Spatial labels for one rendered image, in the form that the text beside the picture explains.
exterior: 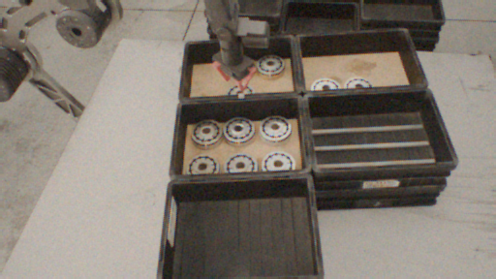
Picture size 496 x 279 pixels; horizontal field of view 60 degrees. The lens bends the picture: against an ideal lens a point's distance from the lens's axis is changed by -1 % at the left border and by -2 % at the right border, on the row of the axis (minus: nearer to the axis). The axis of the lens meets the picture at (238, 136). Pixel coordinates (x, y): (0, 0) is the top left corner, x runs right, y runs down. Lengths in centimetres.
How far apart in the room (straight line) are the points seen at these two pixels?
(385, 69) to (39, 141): 203
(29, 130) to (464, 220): 241
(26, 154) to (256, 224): 186
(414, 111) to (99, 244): 110
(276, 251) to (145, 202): 50
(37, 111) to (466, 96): 243
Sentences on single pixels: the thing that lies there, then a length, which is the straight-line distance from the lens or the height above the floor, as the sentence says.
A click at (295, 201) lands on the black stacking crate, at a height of 83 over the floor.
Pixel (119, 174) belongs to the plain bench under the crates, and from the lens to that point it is 157.
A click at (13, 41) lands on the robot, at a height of 99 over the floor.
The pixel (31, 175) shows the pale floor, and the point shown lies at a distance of 270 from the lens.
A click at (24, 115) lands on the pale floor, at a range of 306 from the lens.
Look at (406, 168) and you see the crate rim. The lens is 125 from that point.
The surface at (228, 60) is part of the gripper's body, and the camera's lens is 114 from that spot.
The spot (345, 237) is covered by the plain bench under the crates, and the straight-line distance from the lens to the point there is 137.
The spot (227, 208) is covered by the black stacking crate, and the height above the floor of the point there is 83.
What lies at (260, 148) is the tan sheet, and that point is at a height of 83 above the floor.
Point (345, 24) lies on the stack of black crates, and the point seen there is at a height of 38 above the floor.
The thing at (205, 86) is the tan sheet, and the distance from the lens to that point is 158.
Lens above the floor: 192
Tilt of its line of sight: 51 degrees down
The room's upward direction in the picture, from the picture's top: 8 degrees counter-clockwise
